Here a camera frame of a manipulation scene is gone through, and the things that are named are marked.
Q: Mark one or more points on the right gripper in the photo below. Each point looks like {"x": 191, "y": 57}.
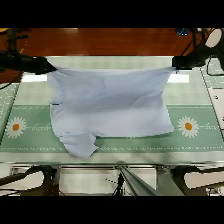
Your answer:
{"x": 185, "y": 62}

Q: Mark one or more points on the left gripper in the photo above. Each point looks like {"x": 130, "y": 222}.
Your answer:
{"x": 43, "y": 65}

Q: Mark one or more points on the light blue shirt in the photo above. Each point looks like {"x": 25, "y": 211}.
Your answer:
{"x": 110, "y": 106}

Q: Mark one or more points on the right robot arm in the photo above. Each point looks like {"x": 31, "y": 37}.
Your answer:
{"x": 213, "y": 46}

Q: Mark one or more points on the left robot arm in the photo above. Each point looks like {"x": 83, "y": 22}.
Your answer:
{"x": 16, "y": 61}

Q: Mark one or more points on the silver frame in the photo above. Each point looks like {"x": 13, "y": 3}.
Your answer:
{"x": 141, "y": 187}

